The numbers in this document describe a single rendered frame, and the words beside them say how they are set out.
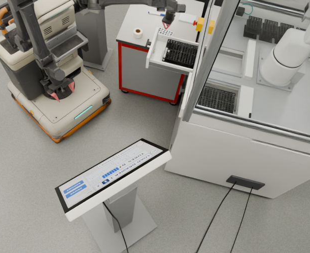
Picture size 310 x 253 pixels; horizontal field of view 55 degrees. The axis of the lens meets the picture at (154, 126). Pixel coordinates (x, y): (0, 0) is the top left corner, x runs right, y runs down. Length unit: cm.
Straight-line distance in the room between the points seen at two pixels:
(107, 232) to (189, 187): 76
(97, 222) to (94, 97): 101
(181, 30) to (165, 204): 140
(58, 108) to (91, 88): 33
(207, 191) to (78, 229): 109
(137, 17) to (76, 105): 87
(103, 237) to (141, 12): 177
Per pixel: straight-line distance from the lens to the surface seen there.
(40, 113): 257
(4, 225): 263
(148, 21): 246
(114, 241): 241
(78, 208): 128
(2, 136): 289
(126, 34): 235
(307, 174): 221
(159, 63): 202
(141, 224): 243
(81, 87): 264
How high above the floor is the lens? 243
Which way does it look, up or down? 62 degrees down
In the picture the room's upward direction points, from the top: 12 degrees clockwise
